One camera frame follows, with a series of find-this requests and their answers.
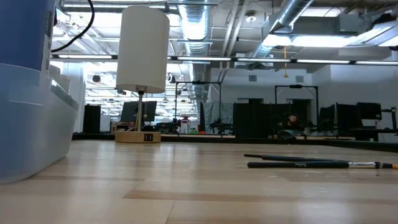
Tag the thin black paintbrush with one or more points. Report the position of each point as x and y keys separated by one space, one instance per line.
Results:
x=253 y=154

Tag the black paintbrush orange tip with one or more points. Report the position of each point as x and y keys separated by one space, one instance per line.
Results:
x=295 y=158

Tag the black paintbrush silver ferrule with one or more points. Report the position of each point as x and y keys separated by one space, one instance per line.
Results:
x=295 y=165

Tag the grey tarp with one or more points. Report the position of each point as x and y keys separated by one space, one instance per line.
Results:
x=217 y=112

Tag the black computer monitor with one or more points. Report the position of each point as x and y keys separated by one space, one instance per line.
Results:
x=346 y=116
x=326 y=118
x=369 y=110
x=150 y=110

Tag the dark partition panel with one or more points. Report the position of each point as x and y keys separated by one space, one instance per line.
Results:
x=252 y=121

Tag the white shade wooden table lamp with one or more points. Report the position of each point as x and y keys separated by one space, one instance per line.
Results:
x=143 y=46

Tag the person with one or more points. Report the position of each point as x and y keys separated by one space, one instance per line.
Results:
x=292 y=121

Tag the black cabinet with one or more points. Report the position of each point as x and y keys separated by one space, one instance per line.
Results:
x=91 y=118

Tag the black round speaker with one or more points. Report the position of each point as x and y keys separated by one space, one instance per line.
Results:
x=96 y=78

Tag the round ceiling sensor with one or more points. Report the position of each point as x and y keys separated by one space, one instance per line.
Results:
x=251 y=16

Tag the long linear ceiling light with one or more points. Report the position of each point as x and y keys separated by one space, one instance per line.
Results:
x=84 y=56

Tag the clear plastic storage bin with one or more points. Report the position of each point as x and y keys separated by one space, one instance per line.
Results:
x=34 y=130

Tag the black office desk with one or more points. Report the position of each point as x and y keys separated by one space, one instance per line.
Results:
x=373 y=132

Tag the black gantry frame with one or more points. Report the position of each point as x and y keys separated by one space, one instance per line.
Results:
x=199 y=82
x=317 y=109

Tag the ribbed silver air duct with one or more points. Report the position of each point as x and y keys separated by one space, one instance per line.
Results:
x=194 y=25

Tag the large silver air duct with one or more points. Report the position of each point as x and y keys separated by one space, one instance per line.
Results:
x=292 y=11

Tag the black aluminium rig frame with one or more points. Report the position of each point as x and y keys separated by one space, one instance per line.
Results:
x=357 y=144

